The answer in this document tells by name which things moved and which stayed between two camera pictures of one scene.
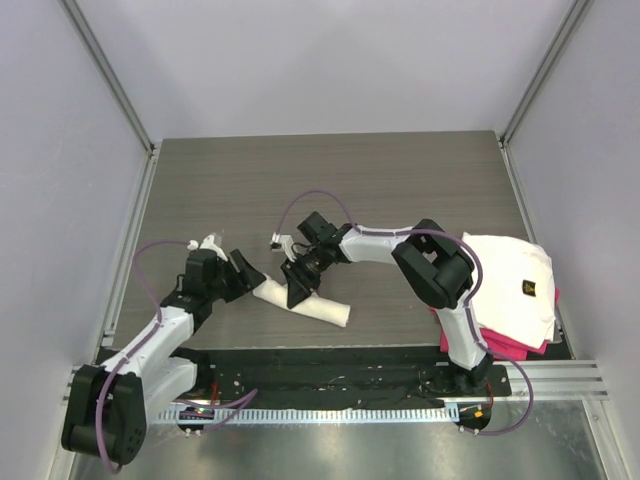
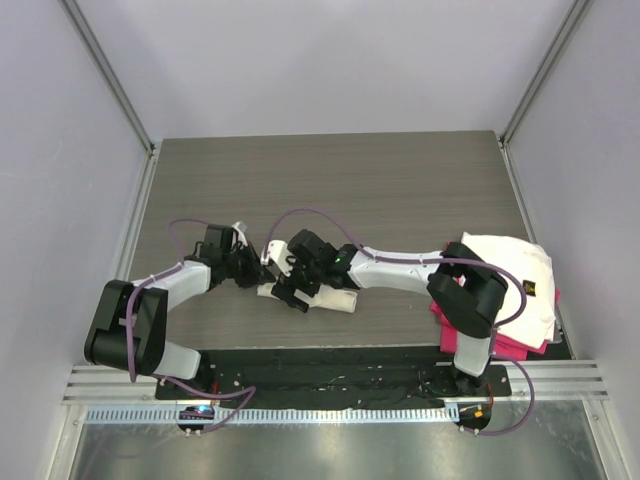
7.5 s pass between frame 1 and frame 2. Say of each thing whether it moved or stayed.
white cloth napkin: moved
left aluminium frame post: stayed
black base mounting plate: stayed
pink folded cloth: stayed
